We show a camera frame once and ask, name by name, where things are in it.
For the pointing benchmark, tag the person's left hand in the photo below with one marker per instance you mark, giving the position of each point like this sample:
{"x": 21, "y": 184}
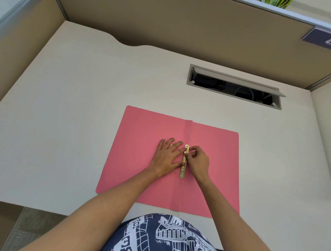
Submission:
{"x": 165, "y": 161}

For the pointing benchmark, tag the person's right hand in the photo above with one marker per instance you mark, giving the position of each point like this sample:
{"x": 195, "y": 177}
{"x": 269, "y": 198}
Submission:
{"x": 200, "y": 164}

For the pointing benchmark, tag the person's right thumb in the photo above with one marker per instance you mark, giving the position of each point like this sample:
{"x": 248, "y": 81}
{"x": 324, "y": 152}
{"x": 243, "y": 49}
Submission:
{"x": 190, "y": 155}

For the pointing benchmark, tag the person's left little finger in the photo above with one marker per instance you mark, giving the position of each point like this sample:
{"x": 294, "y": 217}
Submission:
{"x": 161, "y": 146}

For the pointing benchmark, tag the person's left middle finger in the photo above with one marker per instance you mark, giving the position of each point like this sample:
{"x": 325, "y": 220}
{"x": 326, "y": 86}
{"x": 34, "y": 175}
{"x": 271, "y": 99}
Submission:
{"x": 176, "y": 148}

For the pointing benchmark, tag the person's left thumb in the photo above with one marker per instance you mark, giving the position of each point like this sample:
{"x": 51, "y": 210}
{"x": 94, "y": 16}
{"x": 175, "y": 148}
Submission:
{"x": 180, "y": 165}

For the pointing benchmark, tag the brass file fastener bar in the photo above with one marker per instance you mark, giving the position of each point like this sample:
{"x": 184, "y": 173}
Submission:
{"x": 183, "y": 170}

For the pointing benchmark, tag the pink paper file folder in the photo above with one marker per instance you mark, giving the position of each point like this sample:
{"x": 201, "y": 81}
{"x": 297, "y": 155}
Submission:
{"x": 144, "y": 134}

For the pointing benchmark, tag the person's right forearm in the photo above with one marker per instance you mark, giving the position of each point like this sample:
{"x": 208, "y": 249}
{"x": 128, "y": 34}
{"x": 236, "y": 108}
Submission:
{"x": 222, "y": 209}

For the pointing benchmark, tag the person's left forearm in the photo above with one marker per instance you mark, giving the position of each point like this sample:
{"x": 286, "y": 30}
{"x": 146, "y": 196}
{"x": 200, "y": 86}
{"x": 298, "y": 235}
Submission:
{"x": 103, "y": 206}

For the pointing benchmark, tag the blue white patterned shirt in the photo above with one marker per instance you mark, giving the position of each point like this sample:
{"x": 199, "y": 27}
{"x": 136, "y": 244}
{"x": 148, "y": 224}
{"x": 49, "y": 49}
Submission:
{"x": 160, "y": 235}

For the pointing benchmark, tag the beige cubicle partition panel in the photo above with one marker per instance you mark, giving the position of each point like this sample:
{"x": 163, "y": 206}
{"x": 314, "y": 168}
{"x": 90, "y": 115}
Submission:
{"x": 25, "y": 44}
{"x": 194, "y": 28}

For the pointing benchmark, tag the dark blue sign plate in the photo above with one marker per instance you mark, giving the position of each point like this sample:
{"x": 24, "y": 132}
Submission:
{"x": 316, "y": 37}

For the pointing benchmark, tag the green plant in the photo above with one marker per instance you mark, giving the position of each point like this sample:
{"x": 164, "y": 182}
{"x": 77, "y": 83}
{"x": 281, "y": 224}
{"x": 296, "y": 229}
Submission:
{"x": 280, "y": 3}

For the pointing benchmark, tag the grey aluminium partition rail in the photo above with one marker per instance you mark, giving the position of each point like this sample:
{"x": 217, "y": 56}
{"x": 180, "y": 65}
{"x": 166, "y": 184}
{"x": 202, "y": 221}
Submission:
{"x": 297, "y": 15}

